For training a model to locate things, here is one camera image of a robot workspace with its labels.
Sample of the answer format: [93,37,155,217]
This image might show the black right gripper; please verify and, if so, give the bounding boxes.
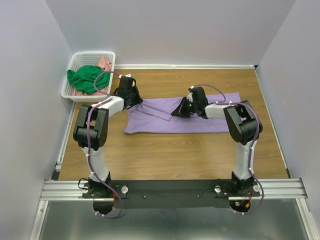
[171,96,198,119]

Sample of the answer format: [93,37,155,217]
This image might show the purple t shirt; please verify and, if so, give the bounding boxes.
[124,97,229,134]

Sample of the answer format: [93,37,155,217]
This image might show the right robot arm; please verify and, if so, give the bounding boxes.
[171,84,263,196]

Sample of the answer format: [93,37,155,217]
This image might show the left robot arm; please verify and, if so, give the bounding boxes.
[73,74,143,198]

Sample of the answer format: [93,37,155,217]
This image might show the pink t shirt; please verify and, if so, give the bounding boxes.
[67,55,112,96]

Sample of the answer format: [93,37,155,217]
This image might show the green t shirt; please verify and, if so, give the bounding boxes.
[67,65,111,96]

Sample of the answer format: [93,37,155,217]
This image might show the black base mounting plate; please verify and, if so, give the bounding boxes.
[80,178,260,213]

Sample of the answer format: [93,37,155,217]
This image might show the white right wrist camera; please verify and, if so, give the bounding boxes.
[186,85,195,102]

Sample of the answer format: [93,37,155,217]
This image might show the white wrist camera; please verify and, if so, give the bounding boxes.
[118,73,134,79]
[186,85,195,102]

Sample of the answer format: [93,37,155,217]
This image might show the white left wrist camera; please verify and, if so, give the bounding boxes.
[118,73,134,79]

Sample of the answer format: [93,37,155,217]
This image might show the aluminium extrusion rail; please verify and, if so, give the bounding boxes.
[40,178,308,201]

